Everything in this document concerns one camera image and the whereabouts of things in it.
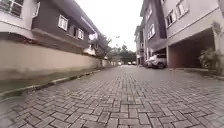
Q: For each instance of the vehicle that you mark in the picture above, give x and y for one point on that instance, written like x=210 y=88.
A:
x=131 y=63

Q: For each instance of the dark building with white windows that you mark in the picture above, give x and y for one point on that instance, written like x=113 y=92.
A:
x=50 y=26

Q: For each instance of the pink beige building with garage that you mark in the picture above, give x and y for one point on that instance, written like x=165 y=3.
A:
x=196 y=23

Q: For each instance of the white car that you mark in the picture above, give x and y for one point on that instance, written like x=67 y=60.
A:
x=157 y=61

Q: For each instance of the white building with balcony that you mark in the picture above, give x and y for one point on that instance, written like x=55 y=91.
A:
x=16 y=18

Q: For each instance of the long beige boundary wall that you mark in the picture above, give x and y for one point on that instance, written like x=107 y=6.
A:
x=46 y=60

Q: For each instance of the green bush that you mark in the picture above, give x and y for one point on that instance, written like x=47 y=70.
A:
x=209 y=59

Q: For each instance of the grey brick paved road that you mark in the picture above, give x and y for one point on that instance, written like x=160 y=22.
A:
x=123 y=96

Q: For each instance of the group of trees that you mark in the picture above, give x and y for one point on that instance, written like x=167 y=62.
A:
x=121 y=54

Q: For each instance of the concrete kerb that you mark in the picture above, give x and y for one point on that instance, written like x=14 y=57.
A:
x=40 y=86

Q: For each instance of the kerbed concrete pavement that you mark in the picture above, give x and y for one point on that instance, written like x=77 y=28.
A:
x=200 y=71

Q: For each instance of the purple grey building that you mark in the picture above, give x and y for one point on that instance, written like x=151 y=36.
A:
x=154 y=30

